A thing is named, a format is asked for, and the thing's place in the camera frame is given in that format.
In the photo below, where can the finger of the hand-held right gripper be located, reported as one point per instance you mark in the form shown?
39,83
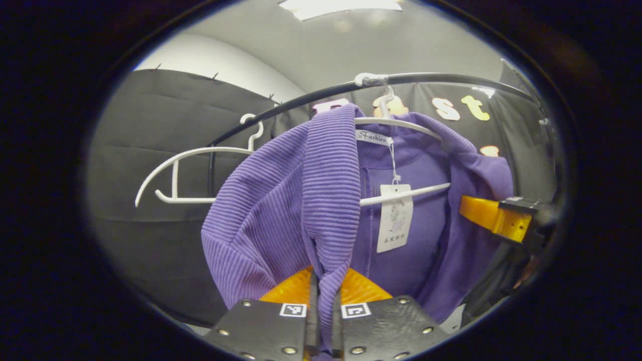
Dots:
481,213

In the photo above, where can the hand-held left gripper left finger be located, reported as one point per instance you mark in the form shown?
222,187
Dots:
314,326

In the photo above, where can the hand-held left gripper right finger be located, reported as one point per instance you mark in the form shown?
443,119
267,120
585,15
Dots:
336,331

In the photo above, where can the purple ribbed jacket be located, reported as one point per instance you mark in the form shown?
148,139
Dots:
266,210

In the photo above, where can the white plastic hanger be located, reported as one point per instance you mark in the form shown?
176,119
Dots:
431,189
215,149

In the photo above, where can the black metal clothes rack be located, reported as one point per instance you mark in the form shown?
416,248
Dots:
441,78

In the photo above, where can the large ceiling light panel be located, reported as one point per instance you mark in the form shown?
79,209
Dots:
341,7

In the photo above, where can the black backdrop cloth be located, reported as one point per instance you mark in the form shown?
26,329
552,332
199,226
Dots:
150,125

